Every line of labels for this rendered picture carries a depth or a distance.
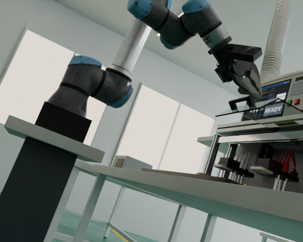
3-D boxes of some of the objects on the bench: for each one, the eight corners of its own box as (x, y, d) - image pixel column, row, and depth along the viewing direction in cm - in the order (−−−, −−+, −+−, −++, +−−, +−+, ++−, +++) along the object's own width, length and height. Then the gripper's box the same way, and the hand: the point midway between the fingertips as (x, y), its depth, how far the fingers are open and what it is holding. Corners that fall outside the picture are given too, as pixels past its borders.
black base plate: (224, 185, 86) (226, 177, 86) (140, 172, 145) (142, 167, 145) (344, 234, 101) (346, 227, 101) (224, 204, 160) (225, 199, 160)
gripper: (220, 40, 104) (255, 93, 108) (201, 55, 101) (238, 109, 104) (236, 31, 96) (273, 89, 100) (216, 47, 93) (256, 106, 97)
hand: (259, 94), depth 99 cm, fingers closed
